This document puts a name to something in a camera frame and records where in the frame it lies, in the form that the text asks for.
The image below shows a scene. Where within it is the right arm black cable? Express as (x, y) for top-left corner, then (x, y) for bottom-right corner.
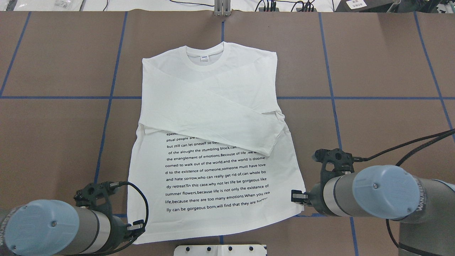
(354, 129), (455, 256)

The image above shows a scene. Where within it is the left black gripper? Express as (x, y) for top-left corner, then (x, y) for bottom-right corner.
(74, 181), (146, 246)

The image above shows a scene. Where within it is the aluminium frame post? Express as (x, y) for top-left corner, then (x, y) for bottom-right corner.
(214, 0), (232, 16)

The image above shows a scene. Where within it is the white long-sleeve printed shirt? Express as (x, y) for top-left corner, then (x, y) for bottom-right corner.
(127, 42), (305, 245)

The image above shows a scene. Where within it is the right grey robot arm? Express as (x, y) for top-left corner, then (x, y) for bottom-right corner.
(291, 148), (455, 256)

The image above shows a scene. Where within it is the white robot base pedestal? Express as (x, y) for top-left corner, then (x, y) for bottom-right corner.
(173, 244), (268, 256)

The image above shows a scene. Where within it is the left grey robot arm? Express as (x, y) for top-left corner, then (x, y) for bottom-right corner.
(1, 181), (149, 256)

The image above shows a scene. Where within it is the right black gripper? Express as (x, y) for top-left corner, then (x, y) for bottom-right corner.
(291, 148), (354, 207)

